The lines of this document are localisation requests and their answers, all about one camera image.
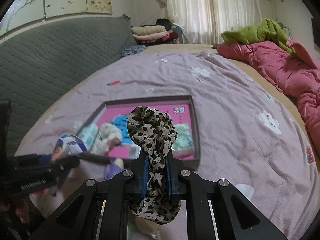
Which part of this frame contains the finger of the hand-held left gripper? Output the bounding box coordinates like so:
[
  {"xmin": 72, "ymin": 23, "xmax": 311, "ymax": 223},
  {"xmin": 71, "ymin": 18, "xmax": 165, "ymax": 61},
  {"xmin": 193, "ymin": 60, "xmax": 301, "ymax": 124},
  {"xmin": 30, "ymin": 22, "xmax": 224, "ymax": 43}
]
[
  {"xmin": 37, "ymin": 156, "xmax": 81, "ymax": 178},
  {"xmin": 15, "ymin": 153, "xmax": 110, "ymax": 166}
]

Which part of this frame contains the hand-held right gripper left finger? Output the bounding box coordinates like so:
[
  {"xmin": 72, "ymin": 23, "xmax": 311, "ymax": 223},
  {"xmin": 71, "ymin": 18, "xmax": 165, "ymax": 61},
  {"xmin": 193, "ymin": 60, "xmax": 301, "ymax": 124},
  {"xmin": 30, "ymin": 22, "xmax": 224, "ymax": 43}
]
[{"xmin": 29, "ymin": 152, "xmax": 150, "ymax": 240}]

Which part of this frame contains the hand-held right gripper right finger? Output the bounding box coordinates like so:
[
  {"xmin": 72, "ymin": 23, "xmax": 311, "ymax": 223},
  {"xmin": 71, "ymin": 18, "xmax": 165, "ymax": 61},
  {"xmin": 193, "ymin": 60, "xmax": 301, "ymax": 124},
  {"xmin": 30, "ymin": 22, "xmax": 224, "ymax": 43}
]
[{"xmin": 166, "ymin": 152, "xmax": 288, "ymax": 240}]

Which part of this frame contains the cartoon figure packet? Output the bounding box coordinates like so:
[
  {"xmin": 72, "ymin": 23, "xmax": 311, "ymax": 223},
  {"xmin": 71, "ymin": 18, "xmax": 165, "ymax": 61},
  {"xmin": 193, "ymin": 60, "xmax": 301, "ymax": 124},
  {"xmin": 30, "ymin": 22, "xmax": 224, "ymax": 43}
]
[{"xmin": 51, "ymin": 134, "xmax": 88, "ymax": 195}]

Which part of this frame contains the blue tissue pack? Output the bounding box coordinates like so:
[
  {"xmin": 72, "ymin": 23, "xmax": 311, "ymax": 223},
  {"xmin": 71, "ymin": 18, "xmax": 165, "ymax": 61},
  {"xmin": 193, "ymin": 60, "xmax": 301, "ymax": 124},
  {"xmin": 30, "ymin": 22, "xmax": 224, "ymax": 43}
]
[{"xmin": 76, "ymin": 124, "xmax": 98, "ymax": 150}]

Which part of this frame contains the green floral tissue pack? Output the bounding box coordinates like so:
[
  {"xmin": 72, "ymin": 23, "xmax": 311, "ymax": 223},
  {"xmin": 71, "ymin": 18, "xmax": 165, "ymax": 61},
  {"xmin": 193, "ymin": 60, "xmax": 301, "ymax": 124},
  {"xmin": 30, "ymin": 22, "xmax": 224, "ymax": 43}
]
[{"xmin": 172, "ymin": 124, "xmax": 196, "ymax": 153}]

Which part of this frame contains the plush bear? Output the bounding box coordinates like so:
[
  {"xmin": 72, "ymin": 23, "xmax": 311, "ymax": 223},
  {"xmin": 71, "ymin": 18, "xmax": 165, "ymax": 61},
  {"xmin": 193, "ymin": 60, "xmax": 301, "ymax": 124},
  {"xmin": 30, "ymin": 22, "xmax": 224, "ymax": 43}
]
[{"xmin": 91, "ymin": 124, "xmax": 125, "ymax": 180}]

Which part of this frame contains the leopard print scarf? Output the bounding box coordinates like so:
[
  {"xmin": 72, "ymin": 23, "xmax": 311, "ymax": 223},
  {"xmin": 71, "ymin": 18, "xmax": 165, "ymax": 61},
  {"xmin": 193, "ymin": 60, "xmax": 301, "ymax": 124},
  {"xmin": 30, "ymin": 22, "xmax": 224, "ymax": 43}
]
[{"xmin": 127, "ymin": 106, "xmax": 181, "ymax": 224}]

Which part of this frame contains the brown cardboard box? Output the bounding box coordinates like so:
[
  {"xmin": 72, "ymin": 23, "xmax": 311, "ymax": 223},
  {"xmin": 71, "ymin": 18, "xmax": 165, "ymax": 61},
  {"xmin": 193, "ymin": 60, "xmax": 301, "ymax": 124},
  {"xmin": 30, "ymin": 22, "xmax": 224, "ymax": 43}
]
[{"xmin": 81, "ymin": 94, "xmax": 201, "ymax": 167}]

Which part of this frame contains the person's left hand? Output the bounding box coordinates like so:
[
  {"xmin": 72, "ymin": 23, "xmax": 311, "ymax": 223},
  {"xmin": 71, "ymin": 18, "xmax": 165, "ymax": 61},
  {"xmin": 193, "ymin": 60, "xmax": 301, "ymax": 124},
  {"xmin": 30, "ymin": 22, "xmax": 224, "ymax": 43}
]
[{"xmin": 0, "ymin": 191, "xmax": 34, "ymax": 222}]

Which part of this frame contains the pink book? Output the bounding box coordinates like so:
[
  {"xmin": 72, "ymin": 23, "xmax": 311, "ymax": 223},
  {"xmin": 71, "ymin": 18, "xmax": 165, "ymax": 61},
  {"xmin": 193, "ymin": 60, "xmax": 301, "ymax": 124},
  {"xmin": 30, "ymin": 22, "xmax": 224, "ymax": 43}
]
[{"xmin": 96, "ymin": 102, "xmax": 197, "ymax": 160}]

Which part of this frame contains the grey quilted headboard cover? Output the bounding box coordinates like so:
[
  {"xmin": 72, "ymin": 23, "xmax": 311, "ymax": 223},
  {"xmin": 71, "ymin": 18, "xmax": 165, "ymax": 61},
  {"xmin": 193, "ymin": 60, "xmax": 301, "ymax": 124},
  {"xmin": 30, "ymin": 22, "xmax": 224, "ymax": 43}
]
[{"xmin": 0, "ymin": 16, "xmax": 137, "ymax": 155}]

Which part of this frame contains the blue patterned cloth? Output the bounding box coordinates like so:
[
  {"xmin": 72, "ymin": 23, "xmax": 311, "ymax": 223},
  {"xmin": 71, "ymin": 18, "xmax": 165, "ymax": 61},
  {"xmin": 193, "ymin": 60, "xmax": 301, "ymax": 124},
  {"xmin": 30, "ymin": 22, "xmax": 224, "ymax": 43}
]
[{"xmin": 121, "ymin": 45, "xmax": 146, "ymax": 58}]

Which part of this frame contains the red patterned garment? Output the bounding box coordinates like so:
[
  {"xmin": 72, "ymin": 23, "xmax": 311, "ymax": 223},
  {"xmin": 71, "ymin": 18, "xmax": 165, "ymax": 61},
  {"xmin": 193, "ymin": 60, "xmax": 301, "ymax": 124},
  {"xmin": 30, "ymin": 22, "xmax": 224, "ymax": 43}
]
[{"xmin": 162, "ymin": 29, "xmax": 179, "ymax": 44}]

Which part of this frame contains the pink folded garment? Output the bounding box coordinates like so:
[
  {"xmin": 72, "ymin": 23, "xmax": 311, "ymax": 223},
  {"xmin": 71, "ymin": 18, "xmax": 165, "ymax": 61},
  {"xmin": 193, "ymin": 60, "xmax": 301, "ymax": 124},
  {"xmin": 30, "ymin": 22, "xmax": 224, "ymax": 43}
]
[{"xmin": 135, "ymin": 31, "xmax": 167, "ymax": 41}]

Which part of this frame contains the beige folded garment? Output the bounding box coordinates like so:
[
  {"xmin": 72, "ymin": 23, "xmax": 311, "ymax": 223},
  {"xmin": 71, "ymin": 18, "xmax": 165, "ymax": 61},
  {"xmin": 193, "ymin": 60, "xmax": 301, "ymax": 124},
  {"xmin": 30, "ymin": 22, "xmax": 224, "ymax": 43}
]
[{"xmin": 132, "ymin": 25, "xmax": 167, "ymax": 36}]

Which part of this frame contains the black garment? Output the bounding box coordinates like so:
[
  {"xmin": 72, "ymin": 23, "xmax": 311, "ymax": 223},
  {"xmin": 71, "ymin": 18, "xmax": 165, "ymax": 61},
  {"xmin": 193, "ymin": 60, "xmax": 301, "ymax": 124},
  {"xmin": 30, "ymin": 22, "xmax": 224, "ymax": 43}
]
[{"xmin": 156, "ymin": 18, "xmax": 173, "ymax": 30}]

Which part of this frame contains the pink quilt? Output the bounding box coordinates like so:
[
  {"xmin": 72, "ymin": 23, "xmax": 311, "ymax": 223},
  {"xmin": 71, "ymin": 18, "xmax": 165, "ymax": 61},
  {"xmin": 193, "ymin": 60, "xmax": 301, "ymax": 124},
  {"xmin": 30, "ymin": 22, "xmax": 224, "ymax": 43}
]
[{"xmin": 217, "ymin": 39, "xmax": 320, "ymax": 155}]

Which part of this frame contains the green blanket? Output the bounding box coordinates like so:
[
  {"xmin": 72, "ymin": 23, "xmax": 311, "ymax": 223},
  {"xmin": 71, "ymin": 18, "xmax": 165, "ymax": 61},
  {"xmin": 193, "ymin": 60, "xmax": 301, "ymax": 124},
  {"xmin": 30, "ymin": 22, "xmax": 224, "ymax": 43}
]
[{"xmin": 221, "ymin": 18, "xmax": 297, "ymax": 55}]

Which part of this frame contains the white curtain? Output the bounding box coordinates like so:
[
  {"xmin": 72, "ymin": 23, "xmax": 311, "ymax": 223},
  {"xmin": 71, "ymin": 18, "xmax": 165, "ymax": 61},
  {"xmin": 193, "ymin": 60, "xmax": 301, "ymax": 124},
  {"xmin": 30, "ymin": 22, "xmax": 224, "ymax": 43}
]
[{"xmin": 164, "ymin": 0, "xmax": 263, "ymax": 44}]

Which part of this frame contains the black television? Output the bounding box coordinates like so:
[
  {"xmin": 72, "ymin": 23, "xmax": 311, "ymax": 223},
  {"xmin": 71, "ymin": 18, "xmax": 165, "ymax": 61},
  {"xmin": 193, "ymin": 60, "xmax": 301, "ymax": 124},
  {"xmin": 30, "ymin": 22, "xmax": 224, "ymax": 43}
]
[{"xmin": 311, "ymin": 17, "xmax": 320, "ymax": 43}]

